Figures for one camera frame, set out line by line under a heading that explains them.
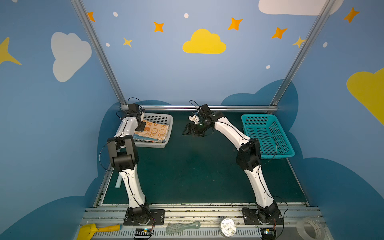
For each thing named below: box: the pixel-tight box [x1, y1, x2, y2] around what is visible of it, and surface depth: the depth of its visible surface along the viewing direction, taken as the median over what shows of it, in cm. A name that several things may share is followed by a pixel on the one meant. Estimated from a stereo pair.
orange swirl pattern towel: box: [134, 119, 170, 141], surface depth 106 cm
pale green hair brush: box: [166, 221, 201, 235], surface depth 73 cm
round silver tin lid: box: [220, 218, 237, 238], surface depth 69 cm
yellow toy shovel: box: [76, 223, 121, 240], surface depth 71 cm
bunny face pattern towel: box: [133, 134, 166, 143], surface depth 103 cm
